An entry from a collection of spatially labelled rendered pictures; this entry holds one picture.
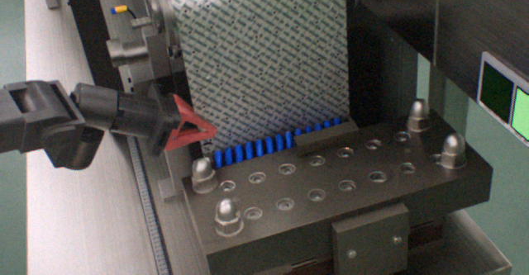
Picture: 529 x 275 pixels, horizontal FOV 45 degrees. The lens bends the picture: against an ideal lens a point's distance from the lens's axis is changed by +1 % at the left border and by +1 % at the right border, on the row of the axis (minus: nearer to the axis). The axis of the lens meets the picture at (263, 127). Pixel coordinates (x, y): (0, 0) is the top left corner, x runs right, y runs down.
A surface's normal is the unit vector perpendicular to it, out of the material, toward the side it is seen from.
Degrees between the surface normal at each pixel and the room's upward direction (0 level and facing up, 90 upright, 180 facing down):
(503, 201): 0
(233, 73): 90
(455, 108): 90
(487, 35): 90
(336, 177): 0
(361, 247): 90
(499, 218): 0
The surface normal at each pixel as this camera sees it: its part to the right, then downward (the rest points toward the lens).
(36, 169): -0.11, -0.81
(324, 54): 0.30, 0.52
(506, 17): -0.95, 0.26
